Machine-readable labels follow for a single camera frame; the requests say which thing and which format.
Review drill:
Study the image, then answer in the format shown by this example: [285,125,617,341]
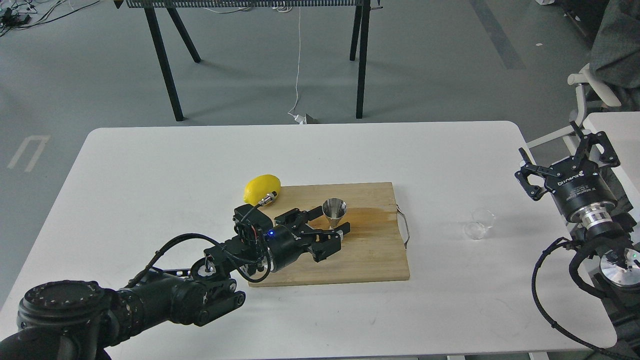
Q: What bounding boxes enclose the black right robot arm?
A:
[514,121,639,360]

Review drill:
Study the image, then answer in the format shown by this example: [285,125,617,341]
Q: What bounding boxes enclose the white side table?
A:
[583,111,640,208]

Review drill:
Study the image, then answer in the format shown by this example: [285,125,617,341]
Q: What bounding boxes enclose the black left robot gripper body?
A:
[263,225,315,272]

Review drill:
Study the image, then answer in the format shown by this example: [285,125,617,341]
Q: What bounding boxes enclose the steel double jigger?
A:
[322,198,347,230]

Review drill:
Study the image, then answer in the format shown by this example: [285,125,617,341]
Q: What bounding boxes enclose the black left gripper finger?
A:
[274,205,323,231]
[302,222,351,263]

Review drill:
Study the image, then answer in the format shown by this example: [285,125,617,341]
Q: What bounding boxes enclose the bamboo cutting board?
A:
[258,182,410,287]

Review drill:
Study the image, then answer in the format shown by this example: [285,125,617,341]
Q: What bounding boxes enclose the black cables on floor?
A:
[0,0,101,36]

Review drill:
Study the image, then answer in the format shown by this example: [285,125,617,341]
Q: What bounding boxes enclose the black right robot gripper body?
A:
[547,157,618,223]

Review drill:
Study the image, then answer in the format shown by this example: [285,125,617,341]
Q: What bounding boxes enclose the yellow lemon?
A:
[243,174,281,206]

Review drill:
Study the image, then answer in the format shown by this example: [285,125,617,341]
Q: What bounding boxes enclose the white office chair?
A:
[526,63,622,152]

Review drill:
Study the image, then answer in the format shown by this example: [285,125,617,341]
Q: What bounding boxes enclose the person in grey clothes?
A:
[589,0,640,111]

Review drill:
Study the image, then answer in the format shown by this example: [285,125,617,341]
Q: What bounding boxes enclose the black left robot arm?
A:
[1,192,351,360]

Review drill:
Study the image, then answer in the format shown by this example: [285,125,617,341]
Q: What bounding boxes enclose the clear small measuring cup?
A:
[462,208,496,240]

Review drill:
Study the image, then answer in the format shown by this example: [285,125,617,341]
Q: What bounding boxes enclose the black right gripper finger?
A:
[569,120,621,171]
[514,147,558,202]

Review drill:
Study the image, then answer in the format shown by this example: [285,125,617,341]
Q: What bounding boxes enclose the black metal frame table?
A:
[113,0,383,123]

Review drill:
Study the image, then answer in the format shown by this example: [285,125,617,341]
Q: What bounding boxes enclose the white cable on floor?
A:
[287,6,318,125]

